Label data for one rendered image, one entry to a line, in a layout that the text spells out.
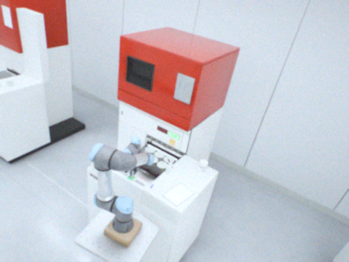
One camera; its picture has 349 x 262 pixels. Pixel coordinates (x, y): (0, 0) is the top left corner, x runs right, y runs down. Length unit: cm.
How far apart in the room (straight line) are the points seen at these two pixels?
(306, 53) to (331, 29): 29
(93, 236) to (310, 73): 274
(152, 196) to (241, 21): 235
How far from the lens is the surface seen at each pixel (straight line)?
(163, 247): 236
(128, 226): 191
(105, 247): 194
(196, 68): 214
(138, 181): 217
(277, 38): 350
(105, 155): 151
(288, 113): 364
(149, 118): 260
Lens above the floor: 242
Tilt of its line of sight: 35 degrees down
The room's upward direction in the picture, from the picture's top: 9 degrees clockwise
